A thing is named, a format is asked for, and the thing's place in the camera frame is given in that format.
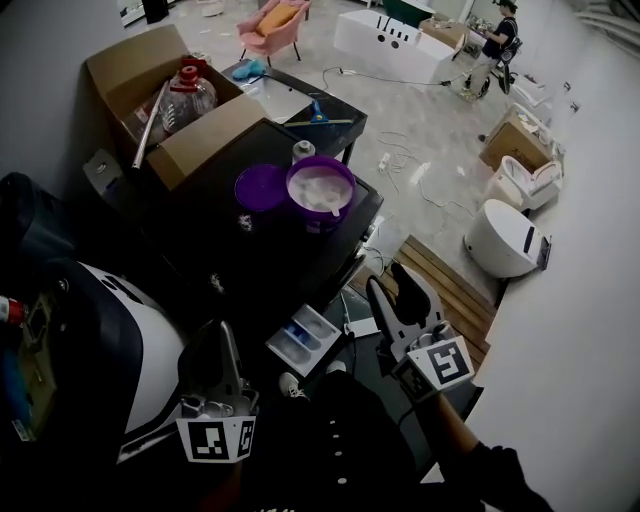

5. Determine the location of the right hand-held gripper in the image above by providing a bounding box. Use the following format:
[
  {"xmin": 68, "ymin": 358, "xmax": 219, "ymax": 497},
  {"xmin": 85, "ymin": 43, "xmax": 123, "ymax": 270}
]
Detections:
[{"xmin": 366, "ymin": 262, "xmax": 476, "ymax": 403}]

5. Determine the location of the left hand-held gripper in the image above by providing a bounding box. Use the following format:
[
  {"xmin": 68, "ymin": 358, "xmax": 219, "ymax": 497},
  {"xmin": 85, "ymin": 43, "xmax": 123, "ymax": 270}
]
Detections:
[{"xmin": 174, "ymin": 319, "xmax": 261, "ymax": 465}]

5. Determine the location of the white detergent drawer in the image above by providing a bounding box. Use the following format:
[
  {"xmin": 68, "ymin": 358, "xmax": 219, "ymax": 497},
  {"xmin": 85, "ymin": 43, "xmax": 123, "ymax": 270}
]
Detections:
[{"xmin": 264, "ymin": 303, "xmax": 345, "ymax": 377}]

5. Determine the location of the white plastic spoon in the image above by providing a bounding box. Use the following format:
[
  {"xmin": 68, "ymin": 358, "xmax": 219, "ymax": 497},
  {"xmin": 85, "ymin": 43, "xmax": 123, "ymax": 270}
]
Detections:
[{"xmin": 312, "ymin": 187, "xmax": 344, "ymax": 219}]

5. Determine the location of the person's right forearm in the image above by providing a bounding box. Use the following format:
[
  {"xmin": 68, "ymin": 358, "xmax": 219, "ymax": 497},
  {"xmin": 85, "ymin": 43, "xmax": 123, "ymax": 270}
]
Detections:
[{"xmin": 432, "ymin": 388, "xmax": 482, "ymax": 454}]

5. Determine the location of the person's left forearm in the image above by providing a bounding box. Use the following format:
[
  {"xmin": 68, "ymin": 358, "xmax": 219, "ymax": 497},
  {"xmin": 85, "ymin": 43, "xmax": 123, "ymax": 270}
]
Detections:
[{"xmin": 192, "ymin": 460, "xmax": 249, "ymax": 512}]

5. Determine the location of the long white power strip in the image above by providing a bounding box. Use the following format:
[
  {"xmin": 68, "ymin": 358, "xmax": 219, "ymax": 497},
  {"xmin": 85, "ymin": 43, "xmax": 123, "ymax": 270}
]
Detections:
[{"xmin": 343, "ymin": 318, "xmax": 382, "ymax": 337}]

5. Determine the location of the wooden slatted deck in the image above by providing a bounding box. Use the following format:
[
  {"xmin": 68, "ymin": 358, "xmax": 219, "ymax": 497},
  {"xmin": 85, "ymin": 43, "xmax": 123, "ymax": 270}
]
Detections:
[{"xmin": 349, "ymin": 234, "xmax": 499, "ymax": 374}]

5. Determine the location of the white and dark appliance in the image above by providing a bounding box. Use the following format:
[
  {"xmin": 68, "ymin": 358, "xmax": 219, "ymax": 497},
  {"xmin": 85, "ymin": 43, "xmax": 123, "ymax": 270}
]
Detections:
[{"xmin": 54, "ymin": 259, "xmax": 189, "ymax": 464}]

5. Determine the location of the person's left shoe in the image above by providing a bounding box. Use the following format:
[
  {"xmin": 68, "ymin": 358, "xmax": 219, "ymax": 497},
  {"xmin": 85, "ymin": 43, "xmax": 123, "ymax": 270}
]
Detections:
[{"xmin": 278, "ymin": 372, "xmax": 310, "ymax": 402}]

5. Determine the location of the black washing machine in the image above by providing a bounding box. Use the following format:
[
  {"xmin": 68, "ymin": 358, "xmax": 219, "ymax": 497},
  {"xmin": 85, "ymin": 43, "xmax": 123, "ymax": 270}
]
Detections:
[{"xmin": 127, "ymin": 118, "xmax": 385, "ymax": 346}]

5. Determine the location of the purple plastic bucket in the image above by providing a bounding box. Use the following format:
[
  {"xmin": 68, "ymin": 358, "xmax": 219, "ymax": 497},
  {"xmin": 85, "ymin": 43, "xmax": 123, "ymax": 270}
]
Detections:
[{"xmin": 285, "ymin": 154, "xmax": 357, "ymax": 235}]

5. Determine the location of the white rounded toilet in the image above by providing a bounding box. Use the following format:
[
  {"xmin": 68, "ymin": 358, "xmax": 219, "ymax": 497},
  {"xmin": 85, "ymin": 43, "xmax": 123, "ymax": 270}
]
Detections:
[{"xmin": 463, "ymin": 198, "xmax": 553, "ymax": 279}]

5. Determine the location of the person's black shirt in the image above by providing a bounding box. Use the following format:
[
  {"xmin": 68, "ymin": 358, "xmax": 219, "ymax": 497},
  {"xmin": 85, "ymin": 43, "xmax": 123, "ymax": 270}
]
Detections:
[{"xmin": 197, "ymin": 369, "xmax": 556, "ymax": 512}]

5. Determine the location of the white toilet open lid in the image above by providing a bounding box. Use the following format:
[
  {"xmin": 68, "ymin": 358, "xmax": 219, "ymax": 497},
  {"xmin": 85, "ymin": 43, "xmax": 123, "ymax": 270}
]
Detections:
[{"xmin": 483, "ymin": 154, "xmax": 564, "ymax": 211}]

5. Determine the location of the exposed circuit board panel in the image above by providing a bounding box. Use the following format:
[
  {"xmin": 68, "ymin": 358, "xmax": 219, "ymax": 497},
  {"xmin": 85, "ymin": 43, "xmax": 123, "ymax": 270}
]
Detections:
[{"xmin": 0, "ymin": 289, "xmax": 59, "ymax": 441}]

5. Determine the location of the purple round lid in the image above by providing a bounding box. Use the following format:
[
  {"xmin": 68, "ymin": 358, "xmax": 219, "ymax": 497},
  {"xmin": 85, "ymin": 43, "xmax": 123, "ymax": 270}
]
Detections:
[{"xmin": 234, "ymin": 163, "xmax": 290, "ymax": 212}]

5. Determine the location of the black side table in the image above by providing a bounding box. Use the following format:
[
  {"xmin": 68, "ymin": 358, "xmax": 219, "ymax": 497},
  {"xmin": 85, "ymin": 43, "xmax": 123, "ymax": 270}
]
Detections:
[{"xmin": 221, "ymin": 58, "xmax": 369, "ymax": 166}]

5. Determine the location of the small clear bottle grey cap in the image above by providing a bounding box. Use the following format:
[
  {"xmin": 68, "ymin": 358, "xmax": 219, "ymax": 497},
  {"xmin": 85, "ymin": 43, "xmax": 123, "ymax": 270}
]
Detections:
[{"xmin": 291, "ymin": 139, "xmax": 317, "ymax": 166}]

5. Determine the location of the cardboard box black print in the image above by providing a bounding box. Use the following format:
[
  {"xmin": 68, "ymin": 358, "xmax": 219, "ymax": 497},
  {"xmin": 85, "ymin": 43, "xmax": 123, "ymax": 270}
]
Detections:
[{"xmin": 479, "ymin": 107, "xmax": 551, "ymax": 174}]

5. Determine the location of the blue squeegee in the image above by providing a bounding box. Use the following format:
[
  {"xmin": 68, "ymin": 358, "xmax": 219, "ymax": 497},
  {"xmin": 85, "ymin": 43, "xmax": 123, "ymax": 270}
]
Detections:
[{"xmin": 283, "ymin": 99, "xmax": 354, "ymax": 129}]

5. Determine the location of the small pale dispenser box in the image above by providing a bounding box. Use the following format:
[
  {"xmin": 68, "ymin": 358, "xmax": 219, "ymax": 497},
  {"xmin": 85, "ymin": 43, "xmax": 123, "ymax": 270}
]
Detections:
[{"xmin": 82, "ymin": 148, "xmax": 124, "ymax": 199}]

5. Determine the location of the large open cardboard box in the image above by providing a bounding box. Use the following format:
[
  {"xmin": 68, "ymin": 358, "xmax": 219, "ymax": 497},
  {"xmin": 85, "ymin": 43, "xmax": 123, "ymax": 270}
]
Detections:
[{"xmin": 85, "ymin": 24, "xmax": 271, "ymax": 191}]

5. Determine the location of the rounded metal tank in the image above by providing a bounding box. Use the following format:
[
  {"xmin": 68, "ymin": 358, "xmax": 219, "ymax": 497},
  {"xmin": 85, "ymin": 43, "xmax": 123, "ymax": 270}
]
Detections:
[{"xmin": 0, "ymin": 172, "xmax": 76, "ymax": 281}]

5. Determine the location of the metal pipe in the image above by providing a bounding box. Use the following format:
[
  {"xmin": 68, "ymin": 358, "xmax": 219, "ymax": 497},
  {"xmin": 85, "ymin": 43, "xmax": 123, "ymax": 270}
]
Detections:
[{"xmin": 130, "ymin": 79, "xmax": 171, "ymax": 170}]

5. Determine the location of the white basin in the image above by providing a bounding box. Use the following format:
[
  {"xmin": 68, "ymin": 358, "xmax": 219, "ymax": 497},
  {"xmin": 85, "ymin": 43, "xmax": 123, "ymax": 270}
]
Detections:
[{"xmin": 243, "ymin": 77, "xmax": 314, "ymax": 124}]

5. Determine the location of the clear jug red cap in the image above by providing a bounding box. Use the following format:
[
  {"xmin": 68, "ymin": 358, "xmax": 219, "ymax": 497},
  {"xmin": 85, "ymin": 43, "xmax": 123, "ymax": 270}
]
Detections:
[{"xmin": 158, "ymin": 64, "xmax": 219, "ymax": 134}]

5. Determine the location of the white bathtub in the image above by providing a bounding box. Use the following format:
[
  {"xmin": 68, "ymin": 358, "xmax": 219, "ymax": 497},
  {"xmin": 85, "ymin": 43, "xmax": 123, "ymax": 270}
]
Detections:
[{"xmin": 333, "ymin": 8, "xmax": 469, "ymax": 84}]

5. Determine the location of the small cardboard box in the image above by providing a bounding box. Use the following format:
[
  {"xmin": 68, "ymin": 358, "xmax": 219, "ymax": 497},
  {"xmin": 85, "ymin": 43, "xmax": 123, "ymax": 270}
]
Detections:
[{"xmin": 418, "ymin": 17, "xmax": 470, "ymax": 50}]

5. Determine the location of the blue fluffy duster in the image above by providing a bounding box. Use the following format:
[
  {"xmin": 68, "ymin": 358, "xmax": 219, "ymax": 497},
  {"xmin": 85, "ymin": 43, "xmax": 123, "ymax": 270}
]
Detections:
[{"xmin": 230, "ymin": 58, "xmax": 268, "ymax": 82}]

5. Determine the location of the dark green tub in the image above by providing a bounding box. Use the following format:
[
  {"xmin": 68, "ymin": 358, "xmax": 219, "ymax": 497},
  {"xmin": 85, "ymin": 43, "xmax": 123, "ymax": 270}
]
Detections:
[{"xmin": 382, "ymin": 0, "xmax": 436, "ymax": 26}]

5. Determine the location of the pink armchair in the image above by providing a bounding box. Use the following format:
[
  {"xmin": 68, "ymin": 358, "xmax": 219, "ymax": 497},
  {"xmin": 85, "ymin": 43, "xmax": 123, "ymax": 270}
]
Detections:
[{"xmin": 235, "ymin": 0, "xmax": 312, "ymax": 67}]

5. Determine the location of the orange cushion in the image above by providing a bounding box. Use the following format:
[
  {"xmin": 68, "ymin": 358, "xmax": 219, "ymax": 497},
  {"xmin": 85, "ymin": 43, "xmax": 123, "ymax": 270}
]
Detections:
[{"xmin": 255, "ymin": 3, "xmax": 297, "ymax": 36}]

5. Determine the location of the black power cable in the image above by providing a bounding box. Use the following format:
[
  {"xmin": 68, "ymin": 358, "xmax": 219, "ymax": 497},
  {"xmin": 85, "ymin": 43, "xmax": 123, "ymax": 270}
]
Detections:
[{"xmin": 342, "ymin": 322, "xmax": 359, "ymax": 374}]

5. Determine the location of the tangled white cable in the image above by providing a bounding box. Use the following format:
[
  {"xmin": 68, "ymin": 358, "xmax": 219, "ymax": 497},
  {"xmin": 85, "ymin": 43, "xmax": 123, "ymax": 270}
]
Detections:
[{"xmin": 372, "ymin": 129, "xmax": 474, "ymax": 216}]

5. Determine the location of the long black cable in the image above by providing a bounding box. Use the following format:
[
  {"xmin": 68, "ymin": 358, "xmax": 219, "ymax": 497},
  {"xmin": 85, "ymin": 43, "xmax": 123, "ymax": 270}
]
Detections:
[{"xmin": 319, "ymin": 64, "xmax": 469, "ymax": 94}]

